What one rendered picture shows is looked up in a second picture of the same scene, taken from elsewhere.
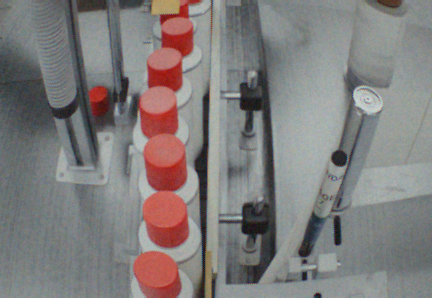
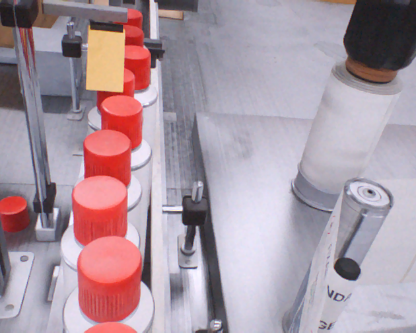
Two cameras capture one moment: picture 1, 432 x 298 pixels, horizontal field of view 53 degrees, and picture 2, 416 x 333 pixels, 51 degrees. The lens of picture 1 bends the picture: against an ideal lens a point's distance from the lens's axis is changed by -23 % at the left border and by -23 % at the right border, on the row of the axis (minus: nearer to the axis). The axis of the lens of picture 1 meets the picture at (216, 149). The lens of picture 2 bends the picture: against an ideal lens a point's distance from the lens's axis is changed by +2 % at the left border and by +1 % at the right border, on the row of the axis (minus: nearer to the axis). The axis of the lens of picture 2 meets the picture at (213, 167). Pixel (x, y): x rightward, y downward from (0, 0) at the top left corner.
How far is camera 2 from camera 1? 0.18 m
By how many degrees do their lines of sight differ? 18
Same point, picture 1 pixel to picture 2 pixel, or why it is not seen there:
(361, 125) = (359, 227)
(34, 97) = not seen: outside the picture
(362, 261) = not seen: outside the picture
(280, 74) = (221, 188)
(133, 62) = (61, 175)
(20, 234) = not seen: outside the picture
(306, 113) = (251, 227)
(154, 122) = (95, 222)
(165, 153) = (112, 263)
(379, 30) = (356, 118)
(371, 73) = (333, 177)
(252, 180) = (195, 302)
